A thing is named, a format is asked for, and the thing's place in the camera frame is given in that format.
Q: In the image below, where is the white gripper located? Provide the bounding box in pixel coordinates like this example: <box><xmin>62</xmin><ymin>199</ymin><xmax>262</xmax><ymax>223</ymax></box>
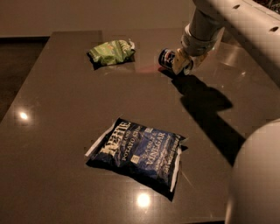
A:
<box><xmin>172</xmin><ymin>25</ymin><xmax>217</xmax><ymax>75</ymax></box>

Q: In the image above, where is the blue pepsi can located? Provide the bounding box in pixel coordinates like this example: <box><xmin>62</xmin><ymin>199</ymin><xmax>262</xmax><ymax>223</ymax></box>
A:
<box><xmin>158</xmin><ymin>48</ymin><xmax>175</xmax><ymax>70</ymax></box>

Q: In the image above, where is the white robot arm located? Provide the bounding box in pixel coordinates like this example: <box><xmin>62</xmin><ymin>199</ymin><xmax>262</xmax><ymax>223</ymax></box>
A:
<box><xmin>171</xmin><ymin>0</ymin><xmax>280</xmax><ymax>224</ymax></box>

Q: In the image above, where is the green chip bag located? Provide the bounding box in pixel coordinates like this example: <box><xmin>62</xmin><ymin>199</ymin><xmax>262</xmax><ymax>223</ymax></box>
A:
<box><xmin>87</xmin><ymin>39</ymin><xmax>135</xmax><ymax>66</ymax></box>

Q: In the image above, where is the blue kettle chip bag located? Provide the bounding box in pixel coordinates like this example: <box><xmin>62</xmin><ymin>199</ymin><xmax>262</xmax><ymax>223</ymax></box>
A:
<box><xmin>85</xmin><ymin>118</ymin><xmax>186</xmax><ymax>200</ymax></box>

